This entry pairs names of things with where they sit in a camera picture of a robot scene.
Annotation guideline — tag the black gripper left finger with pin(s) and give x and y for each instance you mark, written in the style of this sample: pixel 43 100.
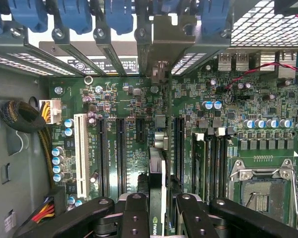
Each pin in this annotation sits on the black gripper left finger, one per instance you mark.
pixel 64 218

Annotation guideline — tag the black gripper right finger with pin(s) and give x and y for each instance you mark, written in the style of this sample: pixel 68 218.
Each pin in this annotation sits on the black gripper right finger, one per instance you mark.
pixel 250 220

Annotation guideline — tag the black RAM slot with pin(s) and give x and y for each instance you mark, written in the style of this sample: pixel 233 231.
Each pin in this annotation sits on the black RAM slot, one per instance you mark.
pixel 210 163
pixel 220 163

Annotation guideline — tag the white expansion slot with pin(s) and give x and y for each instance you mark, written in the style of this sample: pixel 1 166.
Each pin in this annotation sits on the white expansion slot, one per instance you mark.
pixel 81 153

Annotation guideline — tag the long black expansion slot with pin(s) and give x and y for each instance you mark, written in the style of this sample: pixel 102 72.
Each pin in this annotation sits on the long black expansion slot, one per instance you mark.
pixel 103 158
pixel 121 158
pixel 179 148

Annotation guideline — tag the short black expansion slot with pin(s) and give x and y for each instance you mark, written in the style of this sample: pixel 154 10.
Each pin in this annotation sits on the short black expansion slot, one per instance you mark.
pixel 140 130

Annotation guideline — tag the metal slot cover plate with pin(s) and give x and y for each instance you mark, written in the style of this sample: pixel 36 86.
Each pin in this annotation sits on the metal slot cover plate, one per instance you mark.
pixel 69 49
pixel 110 52

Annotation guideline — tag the CPU socket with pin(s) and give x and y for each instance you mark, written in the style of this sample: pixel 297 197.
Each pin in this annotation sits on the CPU socket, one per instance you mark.
pixel 260 196

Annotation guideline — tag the locking lever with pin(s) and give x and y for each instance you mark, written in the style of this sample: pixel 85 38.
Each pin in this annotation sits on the locking lever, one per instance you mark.
pixel 296 198

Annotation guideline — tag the RAM stick with white label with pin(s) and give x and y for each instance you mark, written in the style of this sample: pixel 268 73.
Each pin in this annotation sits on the RAM stick with white label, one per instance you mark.
pixel 198 168

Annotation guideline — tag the black open PC case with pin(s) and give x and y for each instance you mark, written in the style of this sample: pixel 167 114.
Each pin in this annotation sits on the black open PC case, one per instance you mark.
pixel 15 148

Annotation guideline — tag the green motherboard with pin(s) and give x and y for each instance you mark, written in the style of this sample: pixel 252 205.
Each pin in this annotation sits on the green motherboard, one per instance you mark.
pixel 129 99

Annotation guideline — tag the blue card retention clip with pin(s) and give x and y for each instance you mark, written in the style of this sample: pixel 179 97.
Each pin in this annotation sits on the blue card retention clip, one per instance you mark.
pixel 74 15
pixel 213 17
pixel 27 15
pixel 119 15

